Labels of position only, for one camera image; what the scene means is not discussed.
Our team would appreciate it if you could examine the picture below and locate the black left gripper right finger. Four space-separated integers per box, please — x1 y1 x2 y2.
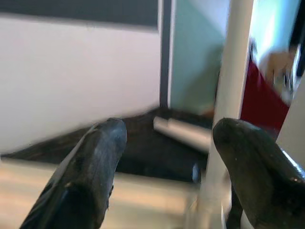
212 118 305 229

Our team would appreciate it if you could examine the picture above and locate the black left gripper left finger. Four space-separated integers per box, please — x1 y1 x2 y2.
19 118 128 229

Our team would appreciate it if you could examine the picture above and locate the white plastic table top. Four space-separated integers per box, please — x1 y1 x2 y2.
0 157 239 229

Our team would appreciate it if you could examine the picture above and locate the white plastic table leg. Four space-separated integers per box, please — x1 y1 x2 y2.
197 0 254 215
152 115 214 155

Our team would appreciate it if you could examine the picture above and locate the black plastic table cover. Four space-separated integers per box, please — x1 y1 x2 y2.
0 107 215 184

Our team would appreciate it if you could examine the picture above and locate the dark red cloth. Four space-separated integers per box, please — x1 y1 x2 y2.
240 61 290 139

